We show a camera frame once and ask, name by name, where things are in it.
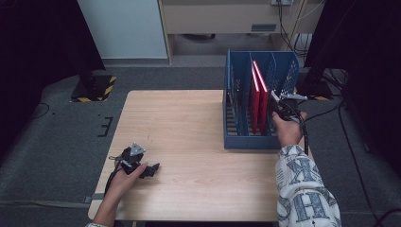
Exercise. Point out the beige wooden desk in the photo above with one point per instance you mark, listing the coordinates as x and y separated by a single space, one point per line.
220 19

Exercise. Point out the person's right hand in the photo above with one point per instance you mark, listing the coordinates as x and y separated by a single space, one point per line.
288 132

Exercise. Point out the grey tape piece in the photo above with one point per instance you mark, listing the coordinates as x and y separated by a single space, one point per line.
91 198

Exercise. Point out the red hardcover book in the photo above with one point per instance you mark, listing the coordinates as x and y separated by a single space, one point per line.
264 104
254 107

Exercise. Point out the white cabinet panel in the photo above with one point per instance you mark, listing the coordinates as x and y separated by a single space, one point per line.
123 28

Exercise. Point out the blue picture book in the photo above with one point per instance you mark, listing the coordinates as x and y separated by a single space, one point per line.
235 91

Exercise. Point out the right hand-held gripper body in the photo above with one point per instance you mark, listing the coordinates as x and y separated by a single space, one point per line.
290 110

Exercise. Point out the black curtain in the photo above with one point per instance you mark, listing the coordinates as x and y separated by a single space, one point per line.
31 47
362 47

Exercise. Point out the grey desk label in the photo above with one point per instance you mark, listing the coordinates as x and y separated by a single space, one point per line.
263 27

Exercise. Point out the white power strip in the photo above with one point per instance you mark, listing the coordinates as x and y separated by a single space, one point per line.
281 2

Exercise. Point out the person's left hand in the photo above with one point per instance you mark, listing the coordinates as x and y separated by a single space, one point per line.
124 183

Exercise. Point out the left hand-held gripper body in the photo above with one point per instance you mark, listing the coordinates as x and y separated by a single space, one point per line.
132 160

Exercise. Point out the blue plastic file rack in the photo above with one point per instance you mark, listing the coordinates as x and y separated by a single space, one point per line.
246 143

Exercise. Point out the black yellow-striped stand base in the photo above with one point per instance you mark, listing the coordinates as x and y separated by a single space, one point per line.
94 86
317 90

